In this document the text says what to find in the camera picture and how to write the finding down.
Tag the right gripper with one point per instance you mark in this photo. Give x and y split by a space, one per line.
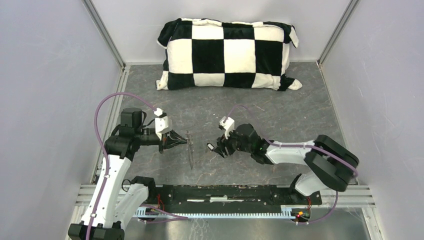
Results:
222 142

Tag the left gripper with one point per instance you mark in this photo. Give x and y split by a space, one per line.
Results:
167 140

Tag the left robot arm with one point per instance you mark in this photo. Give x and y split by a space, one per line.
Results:
106 217

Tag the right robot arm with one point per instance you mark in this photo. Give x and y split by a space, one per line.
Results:
330 164

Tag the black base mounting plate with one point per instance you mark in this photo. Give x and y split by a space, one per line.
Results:
228 199

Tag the black and white checkered pillow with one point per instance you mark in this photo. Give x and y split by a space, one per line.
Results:
210 53

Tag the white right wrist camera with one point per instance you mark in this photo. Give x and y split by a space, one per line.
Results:
227 124

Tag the white slotted cable duct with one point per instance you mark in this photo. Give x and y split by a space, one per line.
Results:
284 213

